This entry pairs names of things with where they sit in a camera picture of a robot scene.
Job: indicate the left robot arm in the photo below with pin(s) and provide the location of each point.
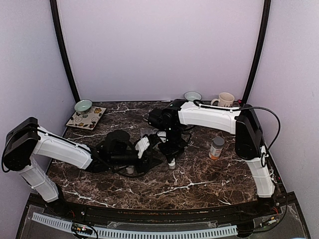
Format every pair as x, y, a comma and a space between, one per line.
115, 153

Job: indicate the teal bowl on plate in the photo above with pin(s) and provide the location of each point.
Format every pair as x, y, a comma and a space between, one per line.
83, 106

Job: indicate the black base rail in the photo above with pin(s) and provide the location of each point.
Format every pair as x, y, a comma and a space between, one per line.
171, 206

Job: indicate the clear plastic pill organizer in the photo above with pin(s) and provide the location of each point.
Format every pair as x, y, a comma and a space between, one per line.
147, 131

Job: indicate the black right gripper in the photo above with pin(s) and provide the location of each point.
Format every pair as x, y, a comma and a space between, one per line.
170, 153

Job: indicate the white pill bottle front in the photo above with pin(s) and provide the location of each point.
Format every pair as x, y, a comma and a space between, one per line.
130, 169

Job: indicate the black left frame post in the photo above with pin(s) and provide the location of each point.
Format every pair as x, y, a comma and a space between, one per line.
63, 50

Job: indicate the black frame post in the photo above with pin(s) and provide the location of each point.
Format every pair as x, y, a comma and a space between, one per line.
258, 51
63, 50

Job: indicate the cream ceramic mug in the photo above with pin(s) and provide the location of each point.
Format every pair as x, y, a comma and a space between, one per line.
224, 100

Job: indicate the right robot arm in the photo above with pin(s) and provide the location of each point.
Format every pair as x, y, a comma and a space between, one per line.
242, 122

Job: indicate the orange pill bottle grey cap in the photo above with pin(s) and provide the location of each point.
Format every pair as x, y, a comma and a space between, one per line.
216, 147

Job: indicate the square floral ceramic plate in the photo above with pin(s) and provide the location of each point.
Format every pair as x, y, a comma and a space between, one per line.
87, 121

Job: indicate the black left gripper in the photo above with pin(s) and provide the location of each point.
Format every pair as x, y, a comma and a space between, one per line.
145, 166

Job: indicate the white slotted cable duct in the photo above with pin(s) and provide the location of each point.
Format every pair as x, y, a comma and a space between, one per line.
117, 230

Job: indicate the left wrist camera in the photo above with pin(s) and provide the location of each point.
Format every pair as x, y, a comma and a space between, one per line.
148, 141

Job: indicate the white pill bottle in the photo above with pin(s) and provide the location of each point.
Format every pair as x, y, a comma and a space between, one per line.
130, 169
172, 165

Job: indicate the small teal patterned bowl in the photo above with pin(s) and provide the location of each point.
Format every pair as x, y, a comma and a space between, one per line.
192, 95

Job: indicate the black right frame post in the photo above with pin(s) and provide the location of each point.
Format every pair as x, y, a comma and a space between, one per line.
258, 51

